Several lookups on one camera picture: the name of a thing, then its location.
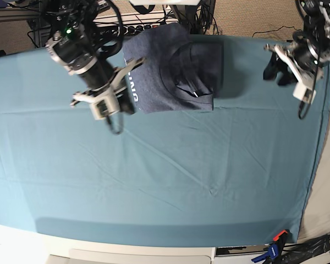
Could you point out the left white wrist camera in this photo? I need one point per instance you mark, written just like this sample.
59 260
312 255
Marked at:
303 93

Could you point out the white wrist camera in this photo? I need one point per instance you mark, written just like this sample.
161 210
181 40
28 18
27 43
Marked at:
104 106
303 93

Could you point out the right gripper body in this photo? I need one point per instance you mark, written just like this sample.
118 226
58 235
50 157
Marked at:
103 81

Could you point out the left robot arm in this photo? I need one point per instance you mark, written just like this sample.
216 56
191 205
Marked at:
316 28

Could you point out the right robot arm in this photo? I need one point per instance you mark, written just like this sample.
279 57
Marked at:
79 46

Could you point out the teal table cloth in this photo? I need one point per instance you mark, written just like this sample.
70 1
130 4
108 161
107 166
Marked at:
235 176

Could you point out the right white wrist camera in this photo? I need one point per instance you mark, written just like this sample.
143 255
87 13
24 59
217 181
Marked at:
104 106

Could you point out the white power strip red switch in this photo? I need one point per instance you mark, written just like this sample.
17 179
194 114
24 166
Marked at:
130 28

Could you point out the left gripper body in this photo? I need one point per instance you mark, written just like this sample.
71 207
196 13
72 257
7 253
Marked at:
300 60

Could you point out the black plastic bag bottom right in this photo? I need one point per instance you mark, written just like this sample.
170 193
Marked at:
307 250

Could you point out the orange blue clamp bottom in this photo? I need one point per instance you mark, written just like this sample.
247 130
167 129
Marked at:
275 249

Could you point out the blue-grey heather T-shirt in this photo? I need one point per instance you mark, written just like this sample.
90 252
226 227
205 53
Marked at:
178 74

